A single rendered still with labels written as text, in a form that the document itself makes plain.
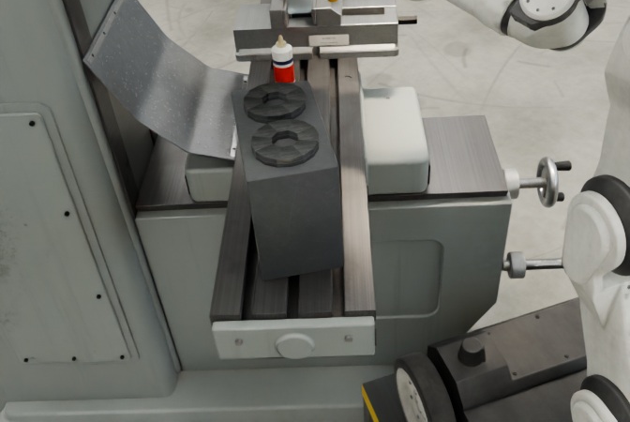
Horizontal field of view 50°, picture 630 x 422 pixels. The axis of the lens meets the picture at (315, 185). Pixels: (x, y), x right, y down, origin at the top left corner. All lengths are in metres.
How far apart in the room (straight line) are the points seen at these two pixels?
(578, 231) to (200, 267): 0.86
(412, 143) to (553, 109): 1.75
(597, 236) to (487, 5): 0.38
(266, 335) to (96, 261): 0.64
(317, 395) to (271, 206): 0.96
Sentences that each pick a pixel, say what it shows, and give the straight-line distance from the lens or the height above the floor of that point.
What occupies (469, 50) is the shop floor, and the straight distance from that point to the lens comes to 3.49.
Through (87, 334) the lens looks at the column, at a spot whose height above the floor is 0.45.
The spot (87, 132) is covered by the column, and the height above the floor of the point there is 0.99.
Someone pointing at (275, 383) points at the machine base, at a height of 0.20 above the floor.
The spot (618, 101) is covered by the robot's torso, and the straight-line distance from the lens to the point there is 0.96.
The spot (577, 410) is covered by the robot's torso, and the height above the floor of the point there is 0.69.
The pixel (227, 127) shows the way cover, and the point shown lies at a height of 0.90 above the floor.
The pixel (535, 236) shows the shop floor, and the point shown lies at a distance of 2.47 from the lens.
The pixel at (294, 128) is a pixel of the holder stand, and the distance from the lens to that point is 0.92.
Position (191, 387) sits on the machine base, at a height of 0.20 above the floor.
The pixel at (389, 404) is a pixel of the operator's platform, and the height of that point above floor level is 0.40.
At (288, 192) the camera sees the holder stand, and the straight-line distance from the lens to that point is 0.88.
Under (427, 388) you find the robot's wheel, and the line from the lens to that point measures 1.32.
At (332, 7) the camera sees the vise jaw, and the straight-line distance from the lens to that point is 1.44.
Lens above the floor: 1.69
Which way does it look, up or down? 40 degrees down
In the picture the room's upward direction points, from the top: 5 degrees counter-clockwise
